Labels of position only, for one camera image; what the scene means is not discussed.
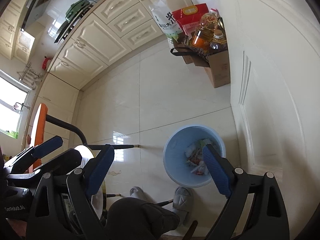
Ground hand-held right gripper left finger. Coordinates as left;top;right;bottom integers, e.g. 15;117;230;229
26;144;115;240

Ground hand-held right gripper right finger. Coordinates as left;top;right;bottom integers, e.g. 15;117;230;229
202;144;289;240

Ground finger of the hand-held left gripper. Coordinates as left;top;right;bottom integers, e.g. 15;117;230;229
5;135;63;171
7;149;83;181

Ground clear plastic bag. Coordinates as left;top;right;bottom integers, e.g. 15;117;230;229
185;144;200;158

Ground light blue bin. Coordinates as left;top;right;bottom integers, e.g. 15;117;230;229
163;126;226;188

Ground orange round table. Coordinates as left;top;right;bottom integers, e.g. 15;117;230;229
27;103;88;175

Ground green dish soap bottle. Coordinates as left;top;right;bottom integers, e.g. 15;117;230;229
0;129;19;138

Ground grey slipper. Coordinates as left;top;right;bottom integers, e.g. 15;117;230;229
130;186;145;200
172;187;193;227

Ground window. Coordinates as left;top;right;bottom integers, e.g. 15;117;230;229
0;76;28;135

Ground person's dark trouser leg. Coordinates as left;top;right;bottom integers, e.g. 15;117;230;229
106;197;180;240

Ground small lattice door cabinet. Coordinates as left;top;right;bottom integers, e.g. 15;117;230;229
14;31;35;63

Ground cardboard box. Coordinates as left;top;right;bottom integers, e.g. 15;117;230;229
172;40;230;88

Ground cream lower cabinets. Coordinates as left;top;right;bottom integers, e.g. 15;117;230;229
25;0;180;155

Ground cream cabinets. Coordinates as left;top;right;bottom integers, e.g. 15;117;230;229
0;0;29;60
25;0;180;155

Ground white door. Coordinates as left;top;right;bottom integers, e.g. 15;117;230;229
230;0;320;205

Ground black gas cooktop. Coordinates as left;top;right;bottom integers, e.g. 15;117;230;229
54;4;95;44

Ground cream upper cabinets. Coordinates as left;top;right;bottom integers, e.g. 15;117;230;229
0;0;29;60

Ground dark oil bottle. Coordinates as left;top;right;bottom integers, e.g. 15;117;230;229
207;29;227;54

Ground range hood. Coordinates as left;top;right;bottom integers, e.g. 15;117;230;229
20;0;59;32

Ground green electric pot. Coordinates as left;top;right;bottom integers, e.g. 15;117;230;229
65;0;94;22

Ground cream cabinet drawer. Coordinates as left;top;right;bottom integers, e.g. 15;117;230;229
107;2;157;37
121;21;167;52
92;0;140;25

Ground red rice bag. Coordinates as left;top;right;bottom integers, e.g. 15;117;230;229
172;3;210;34

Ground white rice sack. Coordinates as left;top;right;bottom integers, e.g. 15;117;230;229
149;0;184;40

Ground wall utensil rack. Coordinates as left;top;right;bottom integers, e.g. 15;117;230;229
17;62;43;90

